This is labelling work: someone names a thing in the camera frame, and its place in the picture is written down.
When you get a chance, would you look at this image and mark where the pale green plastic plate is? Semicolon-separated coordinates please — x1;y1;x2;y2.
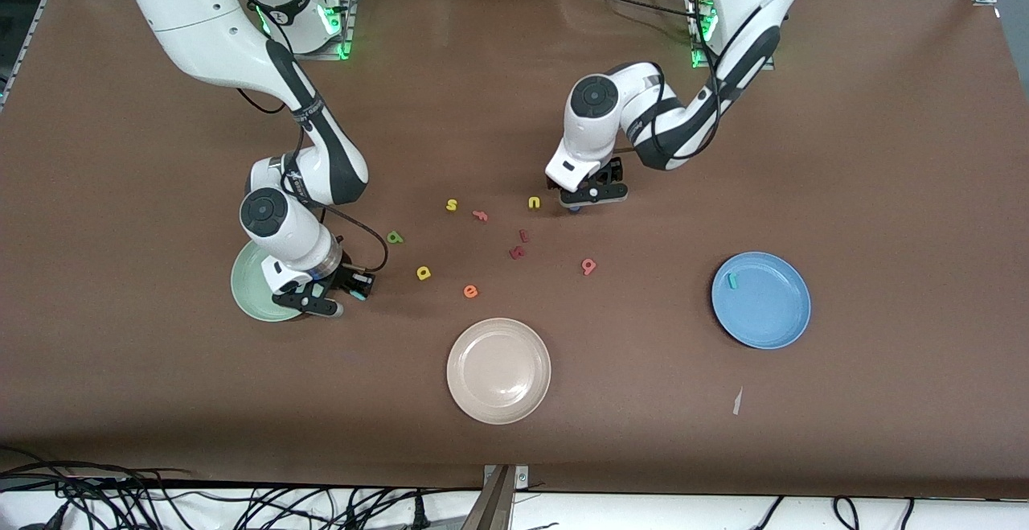
230;240;308;323

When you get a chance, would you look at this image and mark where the beige plastic plate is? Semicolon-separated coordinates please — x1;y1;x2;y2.
446;318;552;425

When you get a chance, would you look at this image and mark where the blue plastic plate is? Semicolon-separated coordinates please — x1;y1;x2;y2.
711;252;812;351

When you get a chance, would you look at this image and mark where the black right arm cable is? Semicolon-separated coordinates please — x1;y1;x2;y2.
237;0;391;275

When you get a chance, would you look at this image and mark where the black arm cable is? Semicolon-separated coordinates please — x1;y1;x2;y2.
237;0;391;275
619;0;842;162

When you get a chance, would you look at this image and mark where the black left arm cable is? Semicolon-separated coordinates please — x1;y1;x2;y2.
619;0;842;162

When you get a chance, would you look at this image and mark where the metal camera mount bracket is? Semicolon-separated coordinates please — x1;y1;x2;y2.
462;464;530;530

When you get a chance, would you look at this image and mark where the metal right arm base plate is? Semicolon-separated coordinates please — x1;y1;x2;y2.
268;0;356;61

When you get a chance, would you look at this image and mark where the black floor cable tangle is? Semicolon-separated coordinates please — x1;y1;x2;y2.
0;446;483;530

